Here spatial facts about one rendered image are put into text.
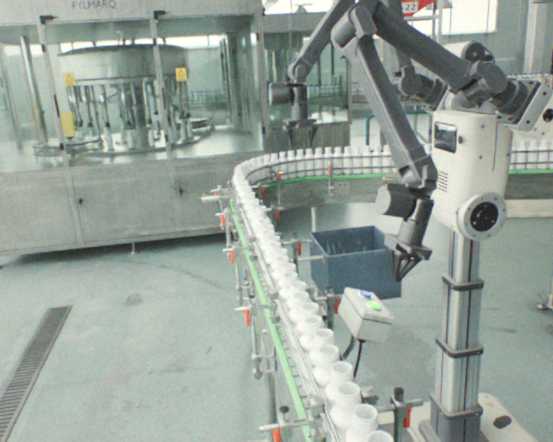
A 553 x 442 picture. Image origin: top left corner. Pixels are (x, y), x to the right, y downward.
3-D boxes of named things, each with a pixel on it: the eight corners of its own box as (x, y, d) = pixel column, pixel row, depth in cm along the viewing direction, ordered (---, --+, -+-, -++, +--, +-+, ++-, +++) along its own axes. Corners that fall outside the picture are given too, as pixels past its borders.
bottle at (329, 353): (351, 431, 94) (350, 354, 89) (321, 438, 92) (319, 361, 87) (339, 411, 99) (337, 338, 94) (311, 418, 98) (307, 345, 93)
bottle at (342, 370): (352, 431, 94) (351, 354, 89) (365, 453, 88) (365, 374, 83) (322, 438, 92) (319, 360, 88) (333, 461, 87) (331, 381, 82)
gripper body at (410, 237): (407, 255, 108) (418, 224, 107) (383, 239, 118) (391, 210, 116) (431, 258, 111) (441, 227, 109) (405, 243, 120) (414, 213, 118)
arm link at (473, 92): (511, 78, 127) (495, 87, 132) (480, 59, 125) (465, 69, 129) (506, 107, 124) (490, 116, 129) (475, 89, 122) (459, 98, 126)
